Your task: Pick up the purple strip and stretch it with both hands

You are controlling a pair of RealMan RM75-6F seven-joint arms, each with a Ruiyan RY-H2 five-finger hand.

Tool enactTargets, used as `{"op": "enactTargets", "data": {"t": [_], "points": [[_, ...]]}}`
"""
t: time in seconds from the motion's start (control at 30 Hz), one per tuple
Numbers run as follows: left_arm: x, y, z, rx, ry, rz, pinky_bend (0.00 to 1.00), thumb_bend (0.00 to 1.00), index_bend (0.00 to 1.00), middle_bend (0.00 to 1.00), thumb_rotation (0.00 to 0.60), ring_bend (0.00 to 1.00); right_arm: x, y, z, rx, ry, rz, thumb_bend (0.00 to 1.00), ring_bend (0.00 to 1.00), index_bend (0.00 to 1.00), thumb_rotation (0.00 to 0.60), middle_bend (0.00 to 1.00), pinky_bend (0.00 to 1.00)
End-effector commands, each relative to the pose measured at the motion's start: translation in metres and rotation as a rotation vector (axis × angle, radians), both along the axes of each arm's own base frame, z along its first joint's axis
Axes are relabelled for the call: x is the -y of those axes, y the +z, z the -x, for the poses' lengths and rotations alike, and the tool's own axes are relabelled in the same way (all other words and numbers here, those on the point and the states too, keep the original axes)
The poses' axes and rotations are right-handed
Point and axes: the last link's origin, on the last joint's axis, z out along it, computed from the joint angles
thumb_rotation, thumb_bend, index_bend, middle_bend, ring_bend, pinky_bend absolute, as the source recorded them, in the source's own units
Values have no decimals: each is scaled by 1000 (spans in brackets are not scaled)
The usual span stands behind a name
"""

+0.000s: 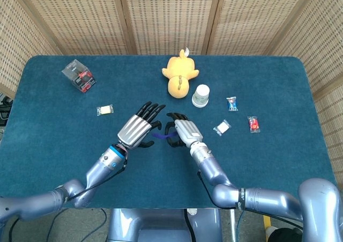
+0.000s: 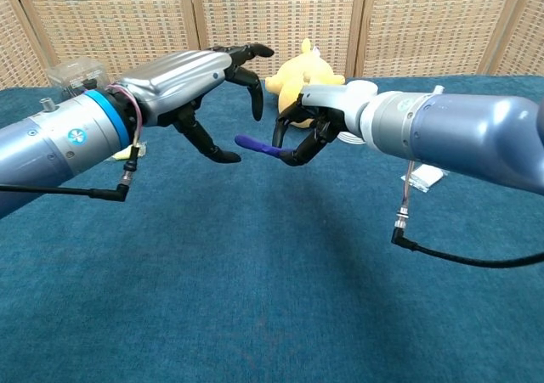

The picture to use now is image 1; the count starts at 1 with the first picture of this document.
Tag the black power strip clutter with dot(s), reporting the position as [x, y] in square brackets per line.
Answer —
[5, 109]

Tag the clear coffee capsule box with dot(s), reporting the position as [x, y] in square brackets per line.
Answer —
[80, 77]

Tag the black round floor object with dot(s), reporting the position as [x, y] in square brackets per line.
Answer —
[285, 235]

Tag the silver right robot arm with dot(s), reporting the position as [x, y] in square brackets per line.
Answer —
[268, 199]

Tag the red wrapped candy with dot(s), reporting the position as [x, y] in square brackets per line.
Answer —
[253, 124]

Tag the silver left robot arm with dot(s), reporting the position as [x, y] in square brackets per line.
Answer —
[93, 173]

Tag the yellow white wrapped candy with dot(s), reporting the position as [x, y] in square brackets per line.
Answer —
[105, 110]

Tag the small purple object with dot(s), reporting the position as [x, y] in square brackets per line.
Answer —
[160, 136]

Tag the woven folding screen panel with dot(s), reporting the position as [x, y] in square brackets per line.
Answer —
[168, 16]
[249, 16]
[21, 43]
[321, 65]
[80, 16]

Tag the silver robot torso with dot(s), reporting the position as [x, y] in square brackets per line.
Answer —
[150, 226]

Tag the blue table cloth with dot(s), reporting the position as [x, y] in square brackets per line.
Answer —
[241, 158]

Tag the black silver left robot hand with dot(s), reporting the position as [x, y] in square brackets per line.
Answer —
[135, 130]

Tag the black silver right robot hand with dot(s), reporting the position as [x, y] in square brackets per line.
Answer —
[187, 132]

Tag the metal table leg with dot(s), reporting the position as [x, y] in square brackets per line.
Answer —
[232, 224]

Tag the blue wrapped candy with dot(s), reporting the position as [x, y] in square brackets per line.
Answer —
[231, 104]

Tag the yellow plush toy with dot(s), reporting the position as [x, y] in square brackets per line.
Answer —
[178, 73]

